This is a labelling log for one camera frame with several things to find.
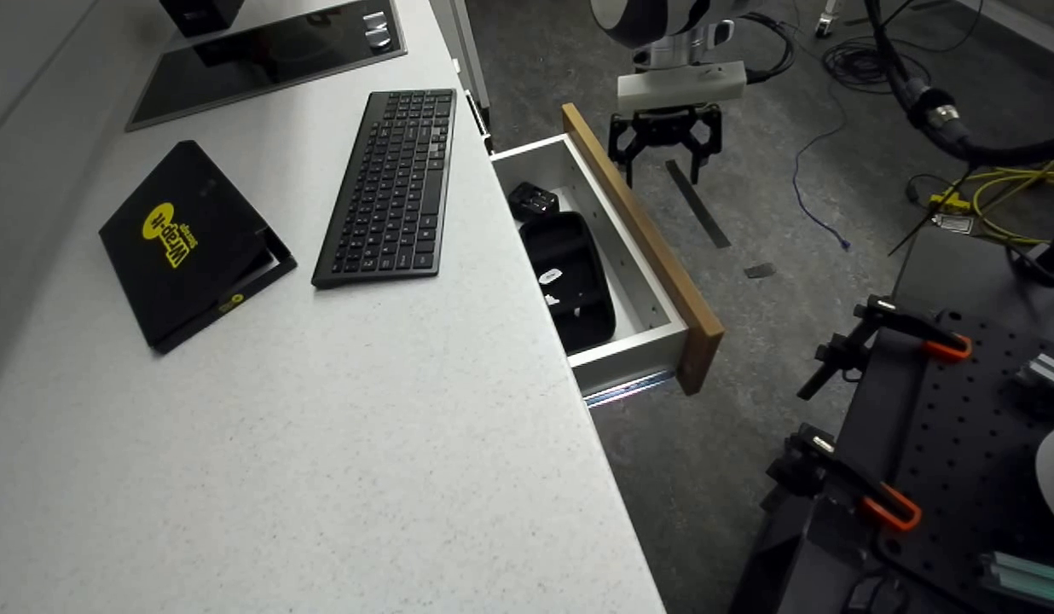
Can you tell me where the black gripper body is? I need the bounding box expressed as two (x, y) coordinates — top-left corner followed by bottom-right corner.
(608, 105), (724, 152)

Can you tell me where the white drawer with wooden front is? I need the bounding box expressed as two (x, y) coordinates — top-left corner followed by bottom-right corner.
(491, 103), (724, 406)

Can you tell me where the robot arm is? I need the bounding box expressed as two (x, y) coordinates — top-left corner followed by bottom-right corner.
(589, 0), (747, 176)

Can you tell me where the grey floor strip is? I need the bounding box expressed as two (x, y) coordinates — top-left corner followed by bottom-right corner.
(665, 160), (735, 248)

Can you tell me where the small black pouch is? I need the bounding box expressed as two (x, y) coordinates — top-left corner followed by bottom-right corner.
(507, 180), (561, 223)

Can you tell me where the black open zipper case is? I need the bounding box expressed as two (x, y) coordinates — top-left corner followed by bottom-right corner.
(519, 212), (618, 356)

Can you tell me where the black keyboard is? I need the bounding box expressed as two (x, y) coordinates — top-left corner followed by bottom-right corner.
(309, 89), (458, 290)

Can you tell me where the black perforated breadboard table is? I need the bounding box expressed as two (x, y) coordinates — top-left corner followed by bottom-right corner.
(730, 229), (1054, 614)

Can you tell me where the black notebook with yellow logo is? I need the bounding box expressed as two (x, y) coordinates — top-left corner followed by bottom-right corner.
(99, 141), (296, 356)

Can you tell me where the teal metal bar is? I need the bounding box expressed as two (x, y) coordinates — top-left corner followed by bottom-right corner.
(978, 551), (1054, 609)

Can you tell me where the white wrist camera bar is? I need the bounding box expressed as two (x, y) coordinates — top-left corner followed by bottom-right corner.
(618, 61), (747, 111)

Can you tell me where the blue thin cable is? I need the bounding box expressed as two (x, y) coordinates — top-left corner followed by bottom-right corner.
(787, 119), (855, 254)

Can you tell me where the thick black cable hose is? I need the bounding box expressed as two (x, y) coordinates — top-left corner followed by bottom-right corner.
(862, 0), (1054, 168)

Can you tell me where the upper orange-handled clamp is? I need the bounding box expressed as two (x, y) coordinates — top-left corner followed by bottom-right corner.
(800, 297), (976, 400)

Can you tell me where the orange-handled clamp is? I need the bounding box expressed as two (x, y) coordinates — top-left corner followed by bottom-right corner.
(800, 297), (976, 400)
(768, 424), (923, 537)

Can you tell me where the yellow cable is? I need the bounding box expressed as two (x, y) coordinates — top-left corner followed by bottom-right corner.
(905, 156), (1054, 254)

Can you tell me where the lower orange-handled clamp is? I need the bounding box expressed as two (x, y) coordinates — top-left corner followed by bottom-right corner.
(768, 424), (923, 537)

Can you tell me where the aluminium extrusion bracket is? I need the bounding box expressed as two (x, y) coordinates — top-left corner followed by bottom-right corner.
(1021, 350), (1054, 401)

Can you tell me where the black monitor base plate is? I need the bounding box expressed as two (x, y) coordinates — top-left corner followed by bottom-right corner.
(131, 0), (404, 130)

